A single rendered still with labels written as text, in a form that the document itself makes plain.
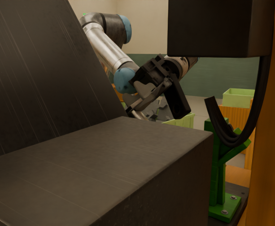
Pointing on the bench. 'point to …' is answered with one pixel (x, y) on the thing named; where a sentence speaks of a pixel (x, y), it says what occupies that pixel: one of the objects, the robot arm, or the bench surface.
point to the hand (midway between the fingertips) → (136, 113)
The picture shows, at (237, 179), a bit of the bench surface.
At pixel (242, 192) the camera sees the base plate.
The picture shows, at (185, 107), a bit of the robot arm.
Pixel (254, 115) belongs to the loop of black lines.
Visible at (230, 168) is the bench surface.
